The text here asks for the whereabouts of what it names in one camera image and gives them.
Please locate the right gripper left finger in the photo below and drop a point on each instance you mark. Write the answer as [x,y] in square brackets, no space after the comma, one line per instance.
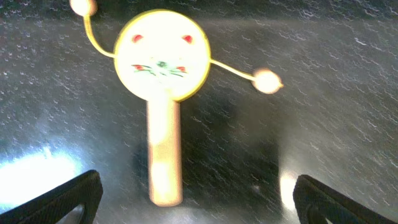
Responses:
[62,199]

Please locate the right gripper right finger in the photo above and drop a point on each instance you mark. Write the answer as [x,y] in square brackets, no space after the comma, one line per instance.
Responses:
[329,205]

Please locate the yellow wooden rattle drum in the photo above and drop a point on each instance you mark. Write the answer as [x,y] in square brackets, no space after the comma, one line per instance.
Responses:
[161,62]

